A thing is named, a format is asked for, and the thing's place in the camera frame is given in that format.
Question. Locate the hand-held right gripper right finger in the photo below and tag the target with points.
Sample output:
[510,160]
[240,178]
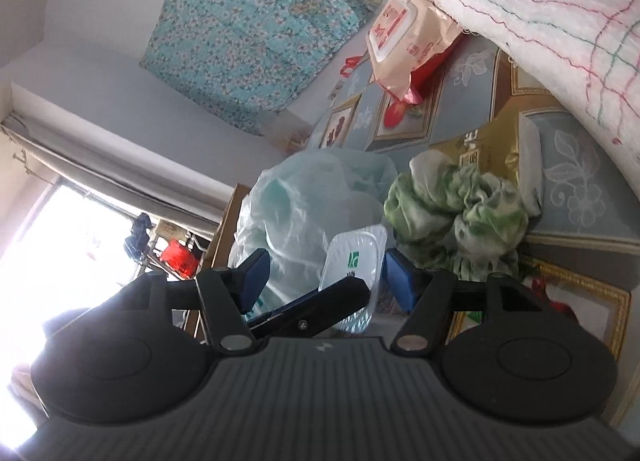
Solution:
[400,283]

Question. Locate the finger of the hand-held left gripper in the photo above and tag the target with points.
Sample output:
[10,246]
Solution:
[327,307]

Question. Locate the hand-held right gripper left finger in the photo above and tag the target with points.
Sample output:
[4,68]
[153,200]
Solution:
[254,278]

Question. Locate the white tissue pack green logo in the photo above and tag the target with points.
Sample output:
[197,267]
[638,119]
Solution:
[350,251]

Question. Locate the green white scrunchie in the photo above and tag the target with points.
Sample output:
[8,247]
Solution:
[450,216]

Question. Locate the red hanging object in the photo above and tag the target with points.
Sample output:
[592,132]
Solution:
[179,257]

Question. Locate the pale green plastic bag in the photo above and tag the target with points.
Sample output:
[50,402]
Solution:
[295,211]

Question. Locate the dark blue hanging clothing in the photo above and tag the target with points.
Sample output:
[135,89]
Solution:
[137,236]

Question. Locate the gold packet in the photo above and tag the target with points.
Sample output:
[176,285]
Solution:
[485,151]

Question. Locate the red plastic bag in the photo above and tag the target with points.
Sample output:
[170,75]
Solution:
[351,66]

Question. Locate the pink wet wipes pack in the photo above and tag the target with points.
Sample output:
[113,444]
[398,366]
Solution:
[400,31]

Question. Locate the teal floral hanging cloth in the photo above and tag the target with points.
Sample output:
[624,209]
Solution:
[250,16]

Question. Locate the white checked towel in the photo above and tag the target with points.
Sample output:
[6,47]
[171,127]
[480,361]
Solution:
[525,6]

